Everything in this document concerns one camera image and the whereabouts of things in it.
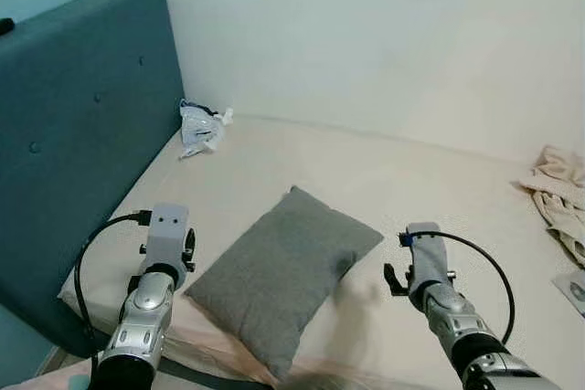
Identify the small grey paper card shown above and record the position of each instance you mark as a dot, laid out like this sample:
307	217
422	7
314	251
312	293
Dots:
574	291

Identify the crumpled beige blanket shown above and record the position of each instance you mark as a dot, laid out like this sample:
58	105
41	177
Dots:
562	194

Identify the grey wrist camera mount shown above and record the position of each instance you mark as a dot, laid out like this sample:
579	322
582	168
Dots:
167	230
425	258

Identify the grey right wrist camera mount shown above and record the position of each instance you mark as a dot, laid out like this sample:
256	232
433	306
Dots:
425	258

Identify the teal upholstered headboard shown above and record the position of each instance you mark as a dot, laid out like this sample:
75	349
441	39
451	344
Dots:
73	134

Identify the small black object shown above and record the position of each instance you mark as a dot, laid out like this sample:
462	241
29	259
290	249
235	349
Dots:
5	26

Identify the grey fabric pillow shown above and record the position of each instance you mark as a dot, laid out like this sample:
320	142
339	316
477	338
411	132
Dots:
274	271

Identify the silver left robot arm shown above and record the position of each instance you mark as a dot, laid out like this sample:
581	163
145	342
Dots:
142	317

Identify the cream bed mattress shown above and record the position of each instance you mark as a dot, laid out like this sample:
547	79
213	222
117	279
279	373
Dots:
384	189

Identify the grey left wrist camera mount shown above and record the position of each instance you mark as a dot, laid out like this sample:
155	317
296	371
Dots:
167	230

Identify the crumpled clear plastic bag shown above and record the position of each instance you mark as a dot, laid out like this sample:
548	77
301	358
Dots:
199	130

